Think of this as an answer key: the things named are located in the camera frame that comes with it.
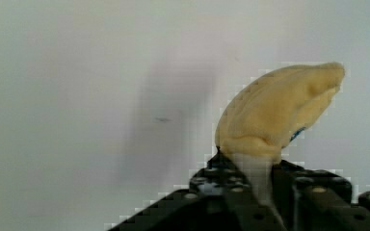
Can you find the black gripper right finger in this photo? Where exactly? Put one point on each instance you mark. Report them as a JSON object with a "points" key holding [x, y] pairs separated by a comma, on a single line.
{"points": [[318, 200]]}

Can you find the plush peeled banana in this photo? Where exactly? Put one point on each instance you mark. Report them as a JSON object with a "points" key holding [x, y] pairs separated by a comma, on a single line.
{"points": [[266, 115]]}

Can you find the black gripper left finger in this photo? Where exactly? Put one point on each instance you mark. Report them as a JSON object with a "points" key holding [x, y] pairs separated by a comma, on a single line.
{"points": [[244, 183]]}

